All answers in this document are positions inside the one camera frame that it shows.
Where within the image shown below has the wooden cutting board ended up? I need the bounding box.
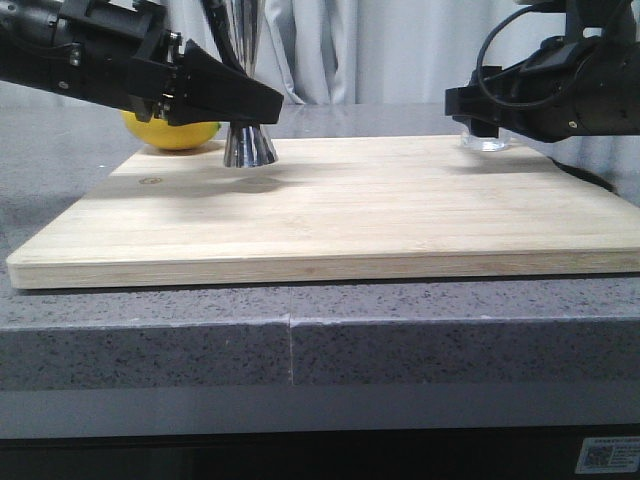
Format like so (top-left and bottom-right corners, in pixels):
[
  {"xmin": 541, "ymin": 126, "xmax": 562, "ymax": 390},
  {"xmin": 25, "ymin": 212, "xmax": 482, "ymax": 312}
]
[{"xmin": 7, "ymin": 135, "xmax": 639, "ymax": 289}]

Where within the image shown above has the grey curtain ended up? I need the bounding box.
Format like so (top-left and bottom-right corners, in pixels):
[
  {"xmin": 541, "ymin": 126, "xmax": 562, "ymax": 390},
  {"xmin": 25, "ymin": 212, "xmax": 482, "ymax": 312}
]
[{"xmin": 159, "ymin": 0, "xmax": 571, "ymax": 106}]

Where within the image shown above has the glass beaker with clear liquid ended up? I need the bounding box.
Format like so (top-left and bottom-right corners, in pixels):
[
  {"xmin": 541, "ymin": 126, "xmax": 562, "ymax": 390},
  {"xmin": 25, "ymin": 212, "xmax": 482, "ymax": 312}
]
[{"xmin": 460, "ymin": 128, "xmax": 511, "ymax": 152}]

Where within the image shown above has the white QR code label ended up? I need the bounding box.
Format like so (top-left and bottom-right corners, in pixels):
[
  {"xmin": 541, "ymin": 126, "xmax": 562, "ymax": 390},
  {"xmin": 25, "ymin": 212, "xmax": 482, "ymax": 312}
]
[{"xmin": 575, "ymin": 436, "xmax": 639, "ymax": 475}]

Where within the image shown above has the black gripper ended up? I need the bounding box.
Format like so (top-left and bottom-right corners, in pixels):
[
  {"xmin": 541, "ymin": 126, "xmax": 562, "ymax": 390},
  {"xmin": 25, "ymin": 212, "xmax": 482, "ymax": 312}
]
[
  {"xmin": 59, "ymin": 0, "xmax": 284, "ymax": 126},
  {"xmin": 445, "ymin": 37, "xmax": 639, "ymax": 143}
]

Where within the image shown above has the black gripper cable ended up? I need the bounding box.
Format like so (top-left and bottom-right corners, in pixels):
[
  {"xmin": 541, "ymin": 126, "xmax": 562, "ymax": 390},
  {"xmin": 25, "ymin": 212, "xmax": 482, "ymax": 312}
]
[{"xmin": 474, "ymin": 0, "xmax": 636, "ymax": 110}]

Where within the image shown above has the steel double jigger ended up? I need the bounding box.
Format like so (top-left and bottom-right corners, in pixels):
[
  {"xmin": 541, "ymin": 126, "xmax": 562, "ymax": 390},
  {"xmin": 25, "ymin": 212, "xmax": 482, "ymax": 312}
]
[{"xmin": 223, "ymin": 0, "xmax": 277, "ymax": 168}]

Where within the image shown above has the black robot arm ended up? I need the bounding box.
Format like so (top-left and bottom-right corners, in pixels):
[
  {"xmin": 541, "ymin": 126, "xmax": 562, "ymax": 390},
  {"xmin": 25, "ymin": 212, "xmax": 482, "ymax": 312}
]
[{"xmin": 1, "ymin": 1, "xmax": 283, "ymax": 126}]

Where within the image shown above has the yellow lemon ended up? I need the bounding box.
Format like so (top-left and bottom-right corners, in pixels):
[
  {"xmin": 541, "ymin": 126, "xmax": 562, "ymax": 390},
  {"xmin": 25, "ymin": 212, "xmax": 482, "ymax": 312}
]
[{"xmin": 120, "ymin": 110, "xmax": 221, "ymax": 151}]

